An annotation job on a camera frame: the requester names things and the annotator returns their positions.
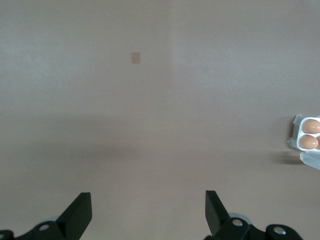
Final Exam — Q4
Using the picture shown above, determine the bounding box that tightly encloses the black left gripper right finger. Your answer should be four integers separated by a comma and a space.
203, 190, 266, 240

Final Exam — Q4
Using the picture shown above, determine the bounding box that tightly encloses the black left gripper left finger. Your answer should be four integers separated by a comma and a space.
13, 192, 93, 240

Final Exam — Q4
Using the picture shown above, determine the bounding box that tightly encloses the clear plastic egg box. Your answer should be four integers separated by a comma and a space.
286, 113, 320, 171

